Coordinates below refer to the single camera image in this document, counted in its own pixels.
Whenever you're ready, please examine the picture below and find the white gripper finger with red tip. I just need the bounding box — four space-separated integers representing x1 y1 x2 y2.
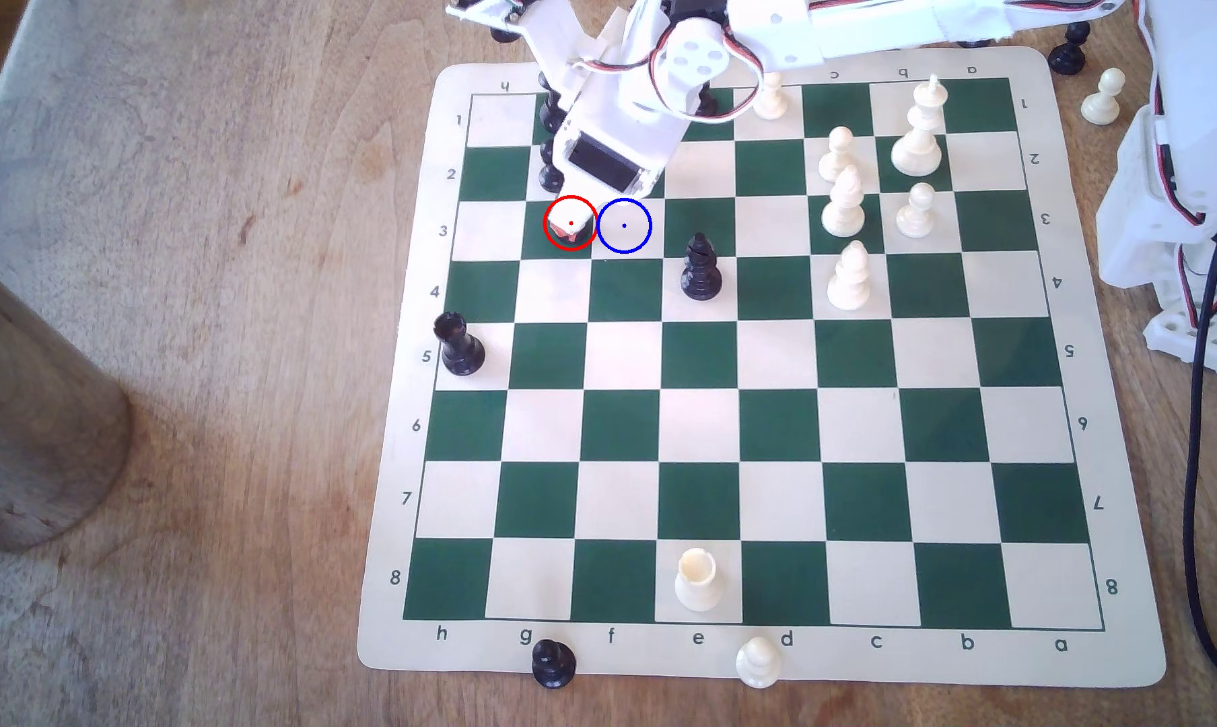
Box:
552 196 592 250

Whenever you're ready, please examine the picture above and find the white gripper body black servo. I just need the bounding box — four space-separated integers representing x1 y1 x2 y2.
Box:
551 69 691 205

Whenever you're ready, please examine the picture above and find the white robot base tower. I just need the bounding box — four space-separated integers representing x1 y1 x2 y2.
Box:
1095 0 1217 335

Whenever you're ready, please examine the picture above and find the black king chess piece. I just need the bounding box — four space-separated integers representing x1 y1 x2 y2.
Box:
534 71 569 135

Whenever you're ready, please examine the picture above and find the black bishop chess piece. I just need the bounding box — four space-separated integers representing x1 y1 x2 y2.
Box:
680 233 724 302

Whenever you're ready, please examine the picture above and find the white pawn chess piece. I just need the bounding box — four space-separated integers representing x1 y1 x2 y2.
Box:
734 636 784 691
753 71 792 120
817 126 860 185
895 182 938 240
1081 67 1127 127

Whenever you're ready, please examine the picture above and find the black rook chess piece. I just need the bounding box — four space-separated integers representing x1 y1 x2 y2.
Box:
433 311 487 378

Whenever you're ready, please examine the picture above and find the white bishop chess piece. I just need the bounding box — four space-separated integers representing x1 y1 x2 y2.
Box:
827 240 874 312
821 164 867 238

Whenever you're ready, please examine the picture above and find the white king chess piece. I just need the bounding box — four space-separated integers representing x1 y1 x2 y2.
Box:
890 73 948 178

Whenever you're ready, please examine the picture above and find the green cream chess board mat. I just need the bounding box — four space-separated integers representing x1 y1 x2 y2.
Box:
356 45 1168 691

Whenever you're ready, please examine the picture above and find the white rook chess piece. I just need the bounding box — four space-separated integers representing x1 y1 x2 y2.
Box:
674 548 724 613

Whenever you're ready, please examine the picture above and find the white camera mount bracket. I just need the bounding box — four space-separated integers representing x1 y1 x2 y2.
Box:
445 0 620 112

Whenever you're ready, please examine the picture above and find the red white black servo wire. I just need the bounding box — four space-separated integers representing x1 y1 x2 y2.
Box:
566 20 771 117

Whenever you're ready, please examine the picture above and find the round wooden post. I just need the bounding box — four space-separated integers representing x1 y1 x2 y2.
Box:
0 247 133 553

